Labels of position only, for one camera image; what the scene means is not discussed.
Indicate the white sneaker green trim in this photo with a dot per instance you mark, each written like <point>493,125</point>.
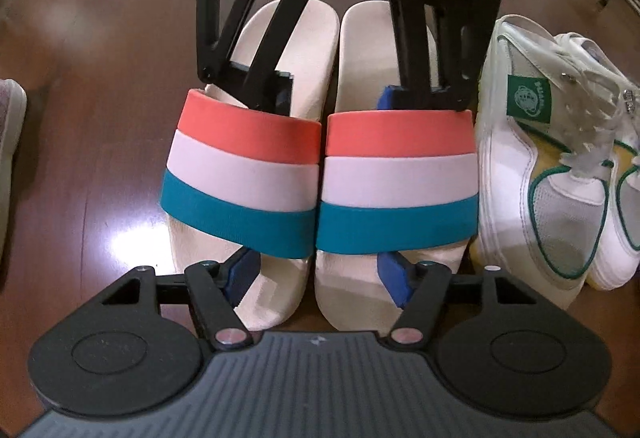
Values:
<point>550,228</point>
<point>622,243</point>

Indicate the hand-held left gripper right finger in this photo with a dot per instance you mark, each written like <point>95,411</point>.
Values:
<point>392,275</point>

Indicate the fuzzy slipper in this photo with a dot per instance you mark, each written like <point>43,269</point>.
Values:
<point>10,142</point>

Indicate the striped slide sandal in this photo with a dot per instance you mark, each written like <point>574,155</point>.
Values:
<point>240,157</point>
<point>395,167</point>

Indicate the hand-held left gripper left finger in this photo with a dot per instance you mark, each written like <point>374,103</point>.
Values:
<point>245,273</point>

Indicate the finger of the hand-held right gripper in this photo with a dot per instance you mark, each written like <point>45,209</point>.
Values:
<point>415,57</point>
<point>265,67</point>

